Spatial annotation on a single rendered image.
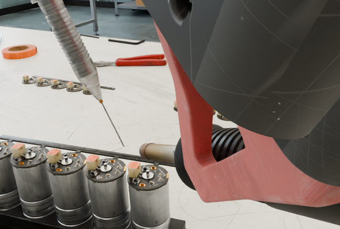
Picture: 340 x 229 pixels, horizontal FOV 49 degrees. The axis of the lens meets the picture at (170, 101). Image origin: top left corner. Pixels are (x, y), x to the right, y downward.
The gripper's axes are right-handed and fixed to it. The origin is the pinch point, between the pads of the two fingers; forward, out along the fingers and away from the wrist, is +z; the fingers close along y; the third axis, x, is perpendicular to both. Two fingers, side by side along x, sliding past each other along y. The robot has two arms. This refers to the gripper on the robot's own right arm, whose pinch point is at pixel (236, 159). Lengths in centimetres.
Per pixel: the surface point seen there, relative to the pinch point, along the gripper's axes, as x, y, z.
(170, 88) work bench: -24.5, -15.2, 28.3
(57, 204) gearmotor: -6.7, 4.3, 14.3
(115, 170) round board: -6.3, 0.8, 11.1
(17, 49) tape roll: -52, 1, 43
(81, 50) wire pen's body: -9.3, 2.2, 3.5
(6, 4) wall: -467, -31, 347
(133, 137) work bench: -15.5, -5.6, 23.3
